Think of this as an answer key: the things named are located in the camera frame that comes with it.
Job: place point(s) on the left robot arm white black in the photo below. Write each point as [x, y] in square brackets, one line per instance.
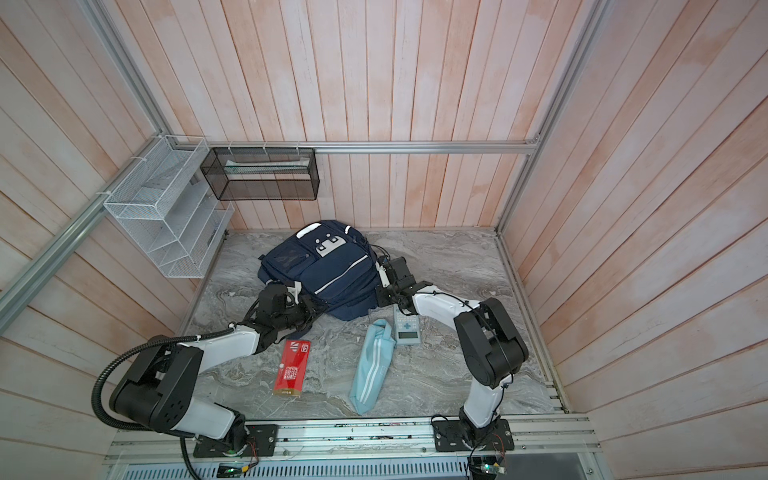
[151, 387]

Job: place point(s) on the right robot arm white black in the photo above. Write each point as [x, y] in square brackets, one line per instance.
[492, 347]

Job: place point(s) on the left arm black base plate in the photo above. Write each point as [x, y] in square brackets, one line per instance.
[252, 441]

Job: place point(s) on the red rectangular box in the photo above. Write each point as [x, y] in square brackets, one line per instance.
[292, 368]

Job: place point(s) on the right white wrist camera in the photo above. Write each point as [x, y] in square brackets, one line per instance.
[382, 274]

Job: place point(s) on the horizontal aluminium wall rail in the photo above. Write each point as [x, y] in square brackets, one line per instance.
[390, 147]

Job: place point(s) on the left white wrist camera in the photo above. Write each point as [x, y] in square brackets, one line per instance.
[294, 291]

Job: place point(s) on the light blue pencil pouch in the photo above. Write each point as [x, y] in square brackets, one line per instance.
[373, 365]

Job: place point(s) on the white wire mesh shelf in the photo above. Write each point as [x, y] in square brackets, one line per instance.
[168, 208]

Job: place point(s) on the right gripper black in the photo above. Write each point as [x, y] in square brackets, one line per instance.
[383, 299]

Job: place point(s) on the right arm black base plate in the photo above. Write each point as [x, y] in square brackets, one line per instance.
[462, 435]

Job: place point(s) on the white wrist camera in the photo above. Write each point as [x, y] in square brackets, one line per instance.
[382, 274]
[294, 291]

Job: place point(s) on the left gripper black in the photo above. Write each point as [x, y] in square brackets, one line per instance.
[308, 305]

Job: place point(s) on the black mesh wall basket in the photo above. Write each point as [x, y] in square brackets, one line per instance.
[262, 173]

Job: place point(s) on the light green calculator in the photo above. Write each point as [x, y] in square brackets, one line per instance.
[407, 329]

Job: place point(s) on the navy blue student backpack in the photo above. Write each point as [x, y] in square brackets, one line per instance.
[333, 262]

